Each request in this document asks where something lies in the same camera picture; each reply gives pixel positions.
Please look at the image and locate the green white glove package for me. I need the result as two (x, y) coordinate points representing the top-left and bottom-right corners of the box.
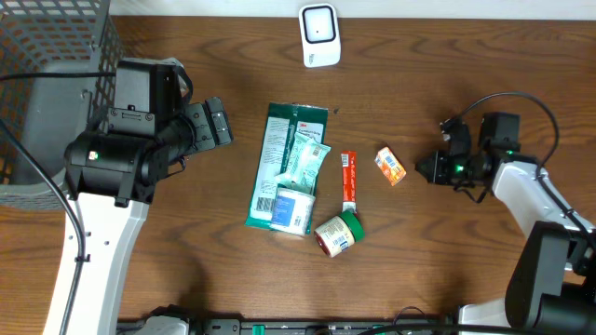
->
(245, 102), (329, 230)

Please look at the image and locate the white barcode scanner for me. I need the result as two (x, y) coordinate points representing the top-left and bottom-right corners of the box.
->
(298, 3), (341, 68)

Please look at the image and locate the white teal wipes packet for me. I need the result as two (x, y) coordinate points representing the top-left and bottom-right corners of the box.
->
(274, 132), (332, 195)

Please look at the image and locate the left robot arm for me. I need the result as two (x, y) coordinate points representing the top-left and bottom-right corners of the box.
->
(44, 58), (234, 334)

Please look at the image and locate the red coffee stick sachet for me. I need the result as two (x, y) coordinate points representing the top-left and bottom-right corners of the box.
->
(341, 151), (357, 213)

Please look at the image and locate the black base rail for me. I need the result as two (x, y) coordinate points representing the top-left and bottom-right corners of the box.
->
(115, 316), (462, 335)

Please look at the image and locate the left black cable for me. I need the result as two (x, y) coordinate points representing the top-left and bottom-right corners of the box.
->
(0, 70), (117, 335)

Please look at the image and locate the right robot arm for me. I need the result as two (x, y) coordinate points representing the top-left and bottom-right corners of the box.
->
(415, 113), (595, 334)

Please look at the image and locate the small orange box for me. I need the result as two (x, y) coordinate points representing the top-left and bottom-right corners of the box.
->
(374, 146), (407, 186)

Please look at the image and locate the green lid jar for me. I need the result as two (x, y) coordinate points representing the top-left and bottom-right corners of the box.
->
(314, 210), (365, 258)

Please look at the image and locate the grey plastic mesh basket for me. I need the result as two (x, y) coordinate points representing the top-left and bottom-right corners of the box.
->
(1, 0), (124, 186)

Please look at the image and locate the blue white yogurt cup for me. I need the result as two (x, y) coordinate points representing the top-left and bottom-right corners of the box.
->
(270, 188), (316, 235)

